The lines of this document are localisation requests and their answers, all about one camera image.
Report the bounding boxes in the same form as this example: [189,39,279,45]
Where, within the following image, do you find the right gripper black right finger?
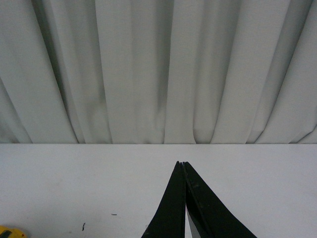
[183,162,255,238]

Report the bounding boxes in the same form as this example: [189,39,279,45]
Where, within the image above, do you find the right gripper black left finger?
[142,162,186,238]

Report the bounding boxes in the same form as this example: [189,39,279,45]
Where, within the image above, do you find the yellow beetle toy car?
[0,226,27,238]

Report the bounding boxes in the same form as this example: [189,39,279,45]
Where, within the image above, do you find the grey pleated curtain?
[0,0,317,144]

